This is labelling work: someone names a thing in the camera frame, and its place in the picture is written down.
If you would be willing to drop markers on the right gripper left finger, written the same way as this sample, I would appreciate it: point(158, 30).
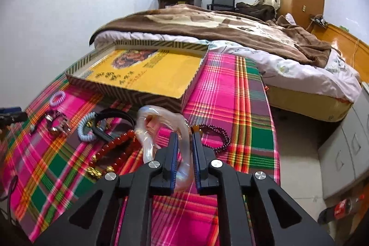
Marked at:
point(155, 178)

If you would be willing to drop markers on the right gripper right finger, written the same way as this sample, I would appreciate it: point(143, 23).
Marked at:
point(216, 178)

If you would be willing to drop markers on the clear plastic hair claw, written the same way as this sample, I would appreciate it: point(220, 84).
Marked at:
point(151, 120)

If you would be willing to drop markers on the black wristband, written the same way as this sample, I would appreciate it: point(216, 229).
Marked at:
point(104, 115)

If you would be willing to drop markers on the plaid pink tablecloth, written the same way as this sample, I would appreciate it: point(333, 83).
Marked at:
point(74, 139)

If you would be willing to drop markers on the striped cardboard tray box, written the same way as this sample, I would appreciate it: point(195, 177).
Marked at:
point(142, 72)

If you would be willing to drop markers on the grey drawer cabinet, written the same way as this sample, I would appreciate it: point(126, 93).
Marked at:
point(344, 155)

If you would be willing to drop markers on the bed with white sheet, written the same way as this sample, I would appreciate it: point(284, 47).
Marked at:
point(325, 94)

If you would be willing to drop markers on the red cola bottle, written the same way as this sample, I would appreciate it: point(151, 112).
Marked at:
point(344, 208)

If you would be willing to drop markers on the brown blanket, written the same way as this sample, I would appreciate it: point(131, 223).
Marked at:
point(279, 38)

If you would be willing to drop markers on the black office chair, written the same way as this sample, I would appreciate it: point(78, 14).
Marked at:
point(222, 5)

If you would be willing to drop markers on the wooden headboard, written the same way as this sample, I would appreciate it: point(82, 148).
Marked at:
point(354, 51)

